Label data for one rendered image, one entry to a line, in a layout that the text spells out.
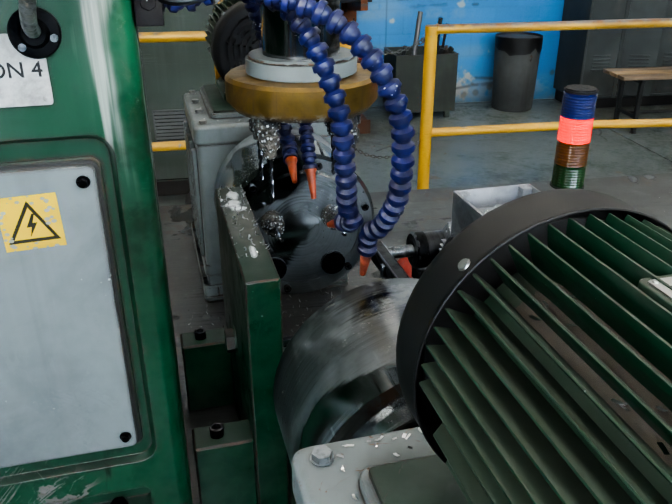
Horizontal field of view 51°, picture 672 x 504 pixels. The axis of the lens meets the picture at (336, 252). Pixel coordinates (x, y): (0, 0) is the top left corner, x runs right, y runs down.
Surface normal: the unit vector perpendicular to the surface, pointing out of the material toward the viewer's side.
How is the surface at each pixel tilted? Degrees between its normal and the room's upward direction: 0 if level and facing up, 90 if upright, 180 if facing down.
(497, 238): 29
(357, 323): 25
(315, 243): 90
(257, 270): 0
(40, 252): 90
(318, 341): 43
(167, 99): 90
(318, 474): 0
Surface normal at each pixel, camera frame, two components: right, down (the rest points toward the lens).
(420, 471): 0.00, -0.90
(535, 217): -0.27, -0.83
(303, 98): 0.10, 0.43
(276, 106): -0.30, 0.41
